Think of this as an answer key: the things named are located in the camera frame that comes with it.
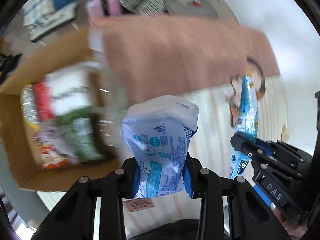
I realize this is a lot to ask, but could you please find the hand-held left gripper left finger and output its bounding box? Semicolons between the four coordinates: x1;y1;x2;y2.
31;157;141;240

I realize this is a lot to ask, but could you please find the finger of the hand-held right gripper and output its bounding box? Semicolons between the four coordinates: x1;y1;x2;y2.
256;139;283;157
230;133;266;161

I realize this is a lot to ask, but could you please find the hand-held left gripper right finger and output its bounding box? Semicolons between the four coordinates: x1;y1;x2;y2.
184;155;292;240

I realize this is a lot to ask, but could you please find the long blue packet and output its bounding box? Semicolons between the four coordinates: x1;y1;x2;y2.
228;74;259;180

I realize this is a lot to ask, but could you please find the light blue tissue pack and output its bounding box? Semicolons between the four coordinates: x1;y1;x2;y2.
121;94;200;199

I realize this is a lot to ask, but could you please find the green packet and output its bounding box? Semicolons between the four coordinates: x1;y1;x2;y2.
56;107;108;162

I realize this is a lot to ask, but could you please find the orange snack packet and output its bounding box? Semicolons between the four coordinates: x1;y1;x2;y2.
39;142;81;172

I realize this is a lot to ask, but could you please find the white packet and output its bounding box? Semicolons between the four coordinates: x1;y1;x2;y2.
43;67;97;117

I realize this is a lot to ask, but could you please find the red packet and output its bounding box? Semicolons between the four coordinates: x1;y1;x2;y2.
33;81;55;123

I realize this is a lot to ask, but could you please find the yellow clear packet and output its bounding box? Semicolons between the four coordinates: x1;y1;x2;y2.
21;84;42;136

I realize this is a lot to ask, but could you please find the cardboard box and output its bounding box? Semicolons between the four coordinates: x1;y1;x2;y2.
0;26;131;193

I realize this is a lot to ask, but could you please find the person's right hand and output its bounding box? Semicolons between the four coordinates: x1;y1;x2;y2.
273;206;309;240

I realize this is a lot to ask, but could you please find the small brown label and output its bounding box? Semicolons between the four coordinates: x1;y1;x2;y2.
122;198;155;213

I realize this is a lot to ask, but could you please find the dark fuzzy cloth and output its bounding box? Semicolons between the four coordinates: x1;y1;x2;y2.
127;218;203;240

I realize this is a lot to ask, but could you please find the black bag pile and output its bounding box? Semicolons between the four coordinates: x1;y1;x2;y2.
0;52;22;86

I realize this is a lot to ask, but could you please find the black white patterned bag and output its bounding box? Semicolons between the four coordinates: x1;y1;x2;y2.
113;0;167;17

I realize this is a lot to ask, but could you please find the pink suitcase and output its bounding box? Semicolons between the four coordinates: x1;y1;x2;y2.
86;0;124;26

